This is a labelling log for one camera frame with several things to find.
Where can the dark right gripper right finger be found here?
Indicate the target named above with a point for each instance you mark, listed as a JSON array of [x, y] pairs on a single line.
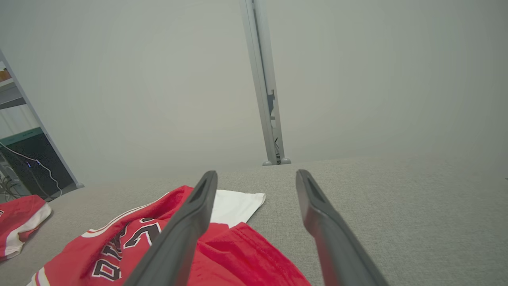
[[333, 246]]

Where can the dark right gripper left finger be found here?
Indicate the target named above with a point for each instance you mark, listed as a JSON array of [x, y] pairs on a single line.
[[182, 238]]

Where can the red white basketball jersey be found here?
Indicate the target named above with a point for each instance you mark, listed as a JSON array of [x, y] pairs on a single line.
[[246, 254]]

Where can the red white basketball shorts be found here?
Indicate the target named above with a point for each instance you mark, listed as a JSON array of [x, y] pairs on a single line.
[[20, 218]]

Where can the black device with teal top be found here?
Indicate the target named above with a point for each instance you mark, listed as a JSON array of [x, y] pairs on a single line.
[[24, 159]]

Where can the grey rounded post foot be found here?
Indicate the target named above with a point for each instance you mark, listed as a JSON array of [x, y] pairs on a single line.
[[267, 162], [286, 161]]

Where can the grey metal partition post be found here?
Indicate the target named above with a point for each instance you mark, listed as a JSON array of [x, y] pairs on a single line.
[[262, 79]]

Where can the grey metal frame leg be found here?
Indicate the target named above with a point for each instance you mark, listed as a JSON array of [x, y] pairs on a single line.
[[39, 123]]

